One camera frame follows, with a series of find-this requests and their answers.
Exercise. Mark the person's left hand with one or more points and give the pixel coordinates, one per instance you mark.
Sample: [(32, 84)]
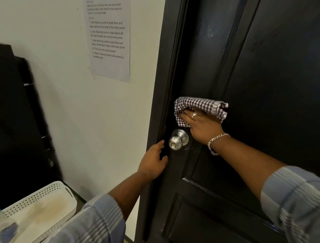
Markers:
[(150, 165)]

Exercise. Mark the person's right hand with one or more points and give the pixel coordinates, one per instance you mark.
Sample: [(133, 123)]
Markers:
[(203, 127)]

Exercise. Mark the person's left thumb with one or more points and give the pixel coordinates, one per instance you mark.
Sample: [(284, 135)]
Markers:
[(165, 160)]

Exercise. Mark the person's right little finger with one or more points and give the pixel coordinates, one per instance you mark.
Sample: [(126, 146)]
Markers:
[(191, 110)]

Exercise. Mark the checked cleaning cloth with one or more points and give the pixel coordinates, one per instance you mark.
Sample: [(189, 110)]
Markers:
[(200, 104)]

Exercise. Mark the black panelled door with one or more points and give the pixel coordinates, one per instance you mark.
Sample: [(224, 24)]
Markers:
[(262, 75)]

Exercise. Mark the person's right forearm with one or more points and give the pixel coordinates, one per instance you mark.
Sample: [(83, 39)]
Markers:
[(252, 165)]

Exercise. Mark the person's left forearm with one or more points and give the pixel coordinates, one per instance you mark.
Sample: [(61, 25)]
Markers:
[(117, 197)]

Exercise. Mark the silver door knob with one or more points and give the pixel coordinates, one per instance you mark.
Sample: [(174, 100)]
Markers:
[(178, 140)]

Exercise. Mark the white printed paper sheet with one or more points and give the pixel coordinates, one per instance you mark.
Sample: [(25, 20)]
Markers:
[(108, 37)]

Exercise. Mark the white perforated plastic basket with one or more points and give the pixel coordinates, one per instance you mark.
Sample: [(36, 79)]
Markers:
[(42, 207)]

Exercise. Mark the black furniture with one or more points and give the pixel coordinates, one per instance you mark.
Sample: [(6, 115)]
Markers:
[(20, 125)]

